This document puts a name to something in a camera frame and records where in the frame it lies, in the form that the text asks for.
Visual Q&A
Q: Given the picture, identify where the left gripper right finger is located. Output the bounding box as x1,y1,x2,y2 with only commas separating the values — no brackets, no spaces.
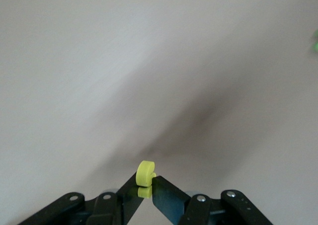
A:
152,175,272,225

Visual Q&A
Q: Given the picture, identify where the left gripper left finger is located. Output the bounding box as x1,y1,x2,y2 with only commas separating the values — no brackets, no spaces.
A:
23,175,153,225

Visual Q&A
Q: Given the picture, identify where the lemon yellow foam character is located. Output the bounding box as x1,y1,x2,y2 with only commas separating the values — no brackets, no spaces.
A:
135,160,157,187

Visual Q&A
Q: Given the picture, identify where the green foam letter u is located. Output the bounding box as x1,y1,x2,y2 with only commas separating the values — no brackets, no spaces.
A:
310,29,318,54

